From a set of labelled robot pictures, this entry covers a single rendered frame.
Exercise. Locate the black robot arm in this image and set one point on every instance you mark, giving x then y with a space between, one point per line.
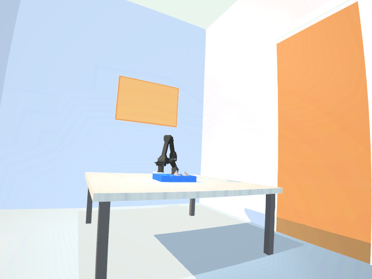
162 160

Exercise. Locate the blue flat deck panel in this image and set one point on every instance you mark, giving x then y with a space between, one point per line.
176 177

